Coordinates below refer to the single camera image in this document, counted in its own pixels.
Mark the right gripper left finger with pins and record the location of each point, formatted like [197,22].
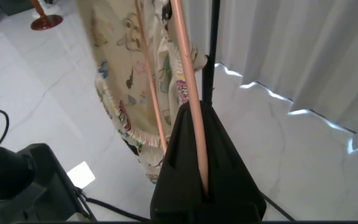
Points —
[176,186]

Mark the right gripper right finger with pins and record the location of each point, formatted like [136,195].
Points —
[232,186]

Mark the pink clothes hanger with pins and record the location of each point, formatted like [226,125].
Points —
[186,68]

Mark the cream printed garment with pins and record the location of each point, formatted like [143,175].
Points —
[120,77]

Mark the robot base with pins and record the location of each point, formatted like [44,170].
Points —
[42,193]

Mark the black clothes rack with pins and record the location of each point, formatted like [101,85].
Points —
[211,46]

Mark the white curtain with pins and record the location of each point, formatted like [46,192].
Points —
[291,46]

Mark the brown round-foot stand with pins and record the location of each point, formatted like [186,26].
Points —
[47,22]

